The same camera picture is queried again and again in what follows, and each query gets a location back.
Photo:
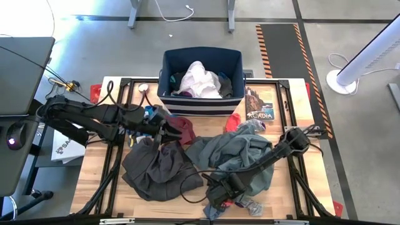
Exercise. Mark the black computer mouse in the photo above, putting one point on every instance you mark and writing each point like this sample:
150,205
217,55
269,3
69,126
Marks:
15,134

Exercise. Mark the grey desk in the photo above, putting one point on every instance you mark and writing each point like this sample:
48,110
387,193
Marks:
12,175

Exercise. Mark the round white disc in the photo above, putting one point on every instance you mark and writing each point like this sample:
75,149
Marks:
143,87

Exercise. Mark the navy white striped fabric basket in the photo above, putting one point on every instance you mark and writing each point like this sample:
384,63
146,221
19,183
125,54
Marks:
200,107

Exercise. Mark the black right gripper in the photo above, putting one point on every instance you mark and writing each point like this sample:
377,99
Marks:
226,189

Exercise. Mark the white shirt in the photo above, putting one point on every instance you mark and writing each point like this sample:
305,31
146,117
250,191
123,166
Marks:
200,81

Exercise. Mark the black desk base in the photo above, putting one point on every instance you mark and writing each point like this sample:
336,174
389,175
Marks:
40,196

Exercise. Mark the red corner bracket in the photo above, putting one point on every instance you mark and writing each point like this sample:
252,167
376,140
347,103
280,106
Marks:
337,208
95,93
308,90

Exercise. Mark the red sock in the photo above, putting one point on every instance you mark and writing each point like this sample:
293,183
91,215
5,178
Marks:
228,204
232,122

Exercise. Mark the grey floor outlet box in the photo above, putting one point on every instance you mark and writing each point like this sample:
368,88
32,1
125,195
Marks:
248,73

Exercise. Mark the black aluminium table frame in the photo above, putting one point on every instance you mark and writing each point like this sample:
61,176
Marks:
125,82

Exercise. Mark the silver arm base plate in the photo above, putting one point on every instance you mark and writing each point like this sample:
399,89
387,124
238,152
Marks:
317,128

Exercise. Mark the black frame crossbeam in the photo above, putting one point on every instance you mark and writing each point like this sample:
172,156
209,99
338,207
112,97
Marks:
168,222

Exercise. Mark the silver metal bracket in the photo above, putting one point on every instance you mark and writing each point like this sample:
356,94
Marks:
291,222
116,221

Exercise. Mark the dark purple small garment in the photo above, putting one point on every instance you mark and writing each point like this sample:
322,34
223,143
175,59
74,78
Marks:
182,93

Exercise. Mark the grey metal desk foot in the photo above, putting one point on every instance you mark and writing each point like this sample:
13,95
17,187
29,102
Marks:
394,97

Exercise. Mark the grey desk leg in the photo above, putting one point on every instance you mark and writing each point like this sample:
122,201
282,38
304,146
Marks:
133,14
231,15

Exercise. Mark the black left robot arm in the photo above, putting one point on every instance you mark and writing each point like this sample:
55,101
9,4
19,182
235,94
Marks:
93,114

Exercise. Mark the white tower fan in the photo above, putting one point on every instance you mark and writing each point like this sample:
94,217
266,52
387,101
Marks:
365,53

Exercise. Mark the yellow paper tag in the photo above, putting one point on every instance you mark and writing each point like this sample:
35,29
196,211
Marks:
131,140

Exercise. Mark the grey-green trousers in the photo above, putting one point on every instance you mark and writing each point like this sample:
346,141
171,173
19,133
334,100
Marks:
231,150

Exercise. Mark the dark grey small garment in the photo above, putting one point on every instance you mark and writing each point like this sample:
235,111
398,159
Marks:
225,87

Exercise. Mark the white cardboard box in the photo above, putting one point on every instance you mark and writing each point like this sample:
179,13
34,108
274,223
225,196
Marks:
67,147

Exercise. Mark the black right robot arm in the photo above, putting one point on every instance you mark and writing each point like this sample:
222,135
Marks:
275,154

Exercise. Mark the black mat with hazard stripes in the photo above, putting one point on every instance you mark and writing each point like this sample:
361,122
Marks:
281,47

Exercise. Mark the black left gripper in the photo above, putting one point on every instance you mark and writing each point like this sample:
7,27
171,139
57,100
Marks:
157,122

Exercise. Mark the maroon garment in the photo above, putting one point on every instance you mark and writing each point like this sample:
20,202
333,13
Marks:
184,128

